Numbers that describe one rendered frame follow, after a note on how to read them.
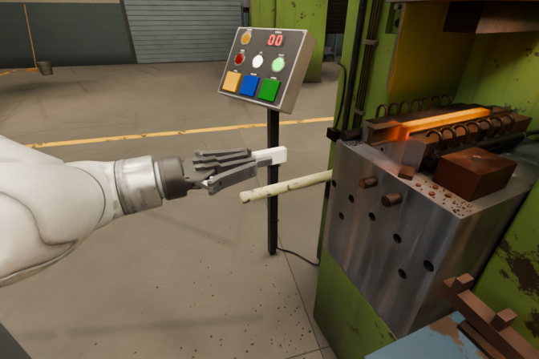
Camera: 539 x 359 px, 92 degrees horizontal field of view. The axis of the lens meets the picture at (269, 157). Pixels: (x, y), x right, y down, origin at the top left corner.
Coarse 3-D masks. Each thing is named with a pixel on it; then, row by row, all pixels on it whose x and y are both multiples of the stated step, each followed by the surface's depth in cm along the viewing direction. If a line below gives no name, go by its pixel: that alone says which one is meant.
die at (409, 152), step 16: (416, 112) 80; (432, 112) 77; (448, 112) 77; (496, 112) 74; (512, 112) 77; (432, 128) 64; (496, 128) 67; (512, 128) 71; (384, 144) 69; (400, 144) 65; (416, 144) 60; (432, 144) 59; (448, 144) 62; (512, 144) 75; (400, 160) 66; (416, 160) 61
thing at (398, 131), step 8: (456, 112) 72; (464, 112) 72; (472, 112) 72; (480, 112) 72; (488, 112) 74; (416, 120) 66; (424, 120) 66; (432, 120) 66; (440, 120) 66; (448, 120) 68; (368, 128) 60; (376, 128) 59; (384, 128) 59; (392, 128) 62; (400, 128) 62; (408, 128) 63; (416, 128) 64; (368, 136) 61; (376, 136) 61; (384, 136) 62; (392, 136) 63; (400, 136) 62; (368, 144) 61; (376, 144) 61
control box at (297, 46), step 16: (240, 32) 106; (256, 32) 101; (272, 32) 96; (288, 32) 92; (304, 32) 88; (240, 48) 105; (256, 48) 100; (272, 48) 95; (288, 48) 91; (304, 48) 89; (240, 64) 103; (272, 64) 94; (288, 64) 90; (304, 64) 92; (224, 80) 108; (240, 80) 102; (288, 80) 89; (240, 96) 101; (256, 96) 97; (288, 96) 91; (288, 112) 94
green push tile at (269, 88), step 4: (264, 80) 94; (268, 80) 93; (272, 80) 92; (264, 84) 94; (268, 84) 93; (272, 84) 92; (276, 84) 91; (280, 84) 91; (264, 88) 94; (268, 88) 93; (272, 88) 92; (276, 88) 91; (260, 92) 95; (264, 92) 94; (268, 92) 93; (272, 92) 92; (276, 92) 91; (260, 96) 94; (264, 96) 93; (268, 96) 92; (272, 96) 91; (268, 100) 92; (272, 100) 91
